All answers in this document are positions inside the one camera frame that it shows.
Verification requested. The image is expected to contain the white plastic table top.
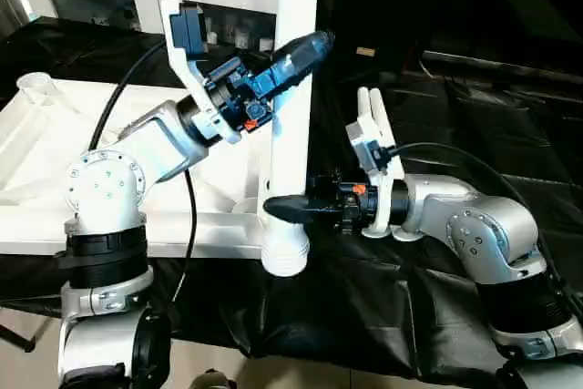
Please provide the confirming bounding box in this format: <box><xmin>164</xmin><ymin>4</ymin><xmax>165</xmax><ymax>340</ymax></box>
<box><xmin>0</xmin><ymin>72</ymin><xmax>274</xmax><ymax>258</ymax></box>

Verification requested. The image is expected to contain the black plastic mat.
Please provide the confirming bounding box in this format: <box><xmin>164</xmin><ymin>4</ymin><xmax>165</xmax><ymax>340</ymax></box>
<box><xmin>0</xmin><ymin>15</ymin><xmax>583</xmax><ymax>381</ymax></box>

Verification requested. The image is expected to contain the black stand foot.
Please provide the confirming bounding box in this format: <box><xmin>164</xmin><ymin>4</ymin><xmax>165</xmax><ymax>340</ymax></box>
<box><xmin>0</xmin><ymin>323</ymin><xmax>36</xmax><ymax>353</ymax></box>

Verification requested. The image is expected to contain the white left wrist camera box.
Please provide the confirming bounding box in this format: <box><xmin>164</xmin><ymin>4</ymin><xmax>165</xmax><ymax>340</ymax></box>
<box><xmin>161</xmin><ymin>0</ymin><xmax>242</xmax><ymax>144</ymax></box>

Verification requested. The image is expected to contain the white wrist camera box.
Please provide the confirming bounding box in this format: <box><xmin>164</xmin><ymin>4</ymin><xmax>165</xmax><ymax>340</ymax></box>
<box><xmin>346</xmin><ymin>116</ymin><xmax>411</xmax><ymax>240</ymax></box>
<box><xmin>161</xmin><ymin>0</ymin><xmax>242</xmax><ymax>144</ymax></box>

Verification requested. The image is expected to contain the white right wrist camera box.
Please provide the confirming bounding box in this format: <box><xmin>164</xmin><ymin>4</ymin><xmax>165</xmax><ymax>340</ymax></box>
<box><xmin>346</xmin><ymin>116</ymin><xmax>411</xmax><ymax>240</ymax></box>

